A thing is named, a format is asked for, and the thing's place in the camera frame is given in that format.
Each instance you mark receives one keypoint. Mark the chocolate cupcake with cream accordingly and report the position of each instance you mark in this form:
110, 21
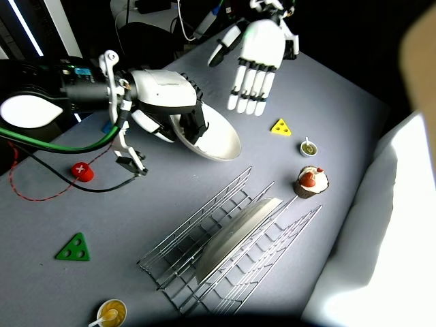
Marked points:
308, 190

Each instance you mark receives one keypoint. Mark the black office chair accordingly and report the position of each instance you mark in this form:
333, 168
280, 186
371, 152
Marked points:
146, 44

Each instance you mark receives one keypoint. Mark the yellow triangle block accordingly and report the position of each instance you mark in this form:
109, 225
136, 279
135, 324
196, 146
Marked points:
281, 127

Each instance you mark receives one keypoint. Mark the green triangle block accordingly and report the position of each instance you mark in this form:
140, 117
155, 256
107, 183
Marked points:
75, 248

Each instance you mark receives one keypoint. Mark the small white cup green filling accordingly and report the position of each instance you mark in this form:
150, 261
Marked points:
304, 153

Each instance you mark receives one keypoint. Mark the white cup yellow pudding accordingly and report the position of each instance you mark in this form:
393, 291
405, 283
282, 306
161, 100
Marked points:
119, 306

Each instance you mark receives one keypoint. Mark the white plate central leaf print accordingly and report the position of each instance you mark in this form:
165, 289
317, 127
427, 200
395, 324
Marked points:
235, 238

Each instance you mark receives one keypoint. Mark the white plate rim leaf prints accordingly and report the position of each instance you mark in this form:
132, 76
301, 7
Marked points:
218, 136

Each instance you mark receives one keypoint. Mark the blue triangle block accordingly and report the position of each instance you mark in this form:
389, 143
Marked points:
106, 128

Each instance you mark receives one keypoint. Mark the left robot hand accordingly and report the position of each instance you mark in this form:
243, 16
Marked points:
262, 44

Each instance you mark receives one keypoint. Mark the white upright post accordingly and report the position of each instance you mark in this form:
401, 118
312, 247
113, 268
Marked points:
61, 24

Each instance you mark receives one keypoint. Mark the tiny white spoon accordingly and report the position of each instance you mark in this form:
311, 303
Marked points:
307, 141

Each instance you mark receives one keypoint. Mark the white plastic spoon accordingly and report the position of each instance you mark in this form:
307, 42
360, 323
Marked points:
110, 314

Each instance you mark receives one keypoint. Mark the glowing white light strip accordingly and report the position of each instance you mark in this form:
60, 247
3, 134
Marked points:
26, 27

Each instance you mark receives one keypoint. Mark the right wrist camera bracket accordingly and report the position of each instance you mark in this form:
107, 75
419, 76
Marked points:
111, 85

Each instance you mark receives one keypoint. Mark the tan blurred object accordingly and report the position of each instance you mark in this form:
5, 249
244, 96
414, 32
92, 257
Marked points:
422, 61

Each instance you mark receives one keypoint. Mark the red cylinder block white cross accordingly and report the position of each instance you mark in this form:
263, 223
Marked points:
85, 175

